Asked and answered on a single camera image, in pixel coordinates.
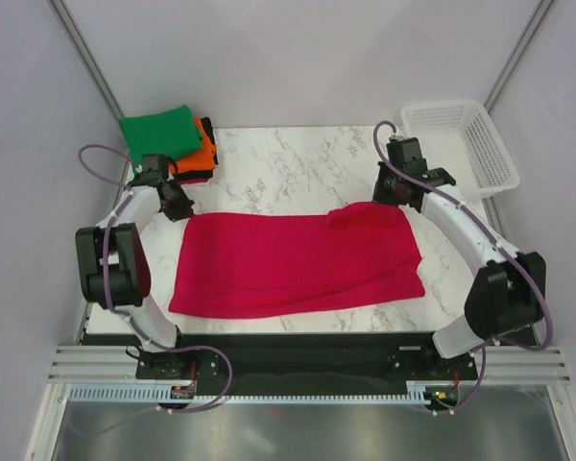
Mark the left aluminium frame post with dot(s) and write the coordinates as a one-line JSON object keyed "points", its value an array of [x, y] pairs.
{"points": [[77, 40]]}

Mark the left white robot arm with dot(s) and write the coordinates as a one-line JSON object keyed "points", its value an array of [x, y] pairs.
{"points": [[114, 270]]}

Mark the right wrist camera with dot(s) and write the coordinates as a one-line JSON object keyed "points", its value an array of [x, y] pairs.
{"points": [[405, 154]]}

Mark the white slotted cable duct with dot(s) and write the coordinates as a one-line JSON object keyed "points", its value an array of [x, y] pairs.
{"points": [[174, 394]]}

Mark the red t-shirt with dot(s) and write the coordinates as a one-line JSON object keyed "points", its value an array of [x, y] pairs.
{"points": [[246, 266]]}

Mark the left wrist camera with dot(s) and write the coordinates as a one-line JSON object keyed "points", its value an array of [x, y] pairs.
{"points": [[155, 168]]}

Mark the folded green t-shirt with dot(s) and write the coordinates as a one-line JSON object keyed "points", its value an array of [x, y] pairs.
{"points": [[172, 133]]}

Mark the white plastic basket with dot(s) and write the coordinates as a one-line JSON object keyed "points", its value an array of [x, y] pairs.
{"points": [[459, 136]]}

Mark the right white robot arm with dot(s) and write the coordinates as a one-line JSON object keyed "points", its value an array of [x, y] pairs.
{"points": [[506, 300]]}

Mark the folded orange t-shirt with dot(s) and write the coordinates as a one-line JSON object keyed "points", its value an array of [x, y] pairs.
{"points": [[197, 158]]}

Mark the aluminium frame post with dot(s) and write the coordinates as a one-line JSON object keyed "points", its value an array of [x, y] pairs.
{"points": [[77, 40], [525, 39]]}

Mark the folded black t-shirt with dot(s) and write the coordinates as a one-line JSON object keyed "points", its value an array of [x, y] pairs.
{"points": [[199, 177]]}

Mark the right aluminium frame post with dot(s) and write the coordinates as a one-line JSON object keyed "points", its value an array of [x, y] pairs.
{"points": [[525, 39]]}

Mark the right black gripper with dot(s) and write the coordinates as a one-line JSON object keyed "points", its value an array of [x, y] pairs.
{"points": [[379, 194]]}

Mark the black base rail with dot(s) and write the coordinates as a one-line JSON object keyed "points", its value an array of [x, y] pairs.
{"points": [[310, 364]]}

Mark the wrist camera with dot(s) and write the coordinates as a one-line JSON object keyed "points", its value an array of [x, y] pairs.
{"points": [[405, 154], [155, 168]]}

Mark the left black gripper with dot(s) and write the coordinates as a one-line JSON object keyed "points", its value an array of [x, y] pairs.
{"points": [[184, 210]]}

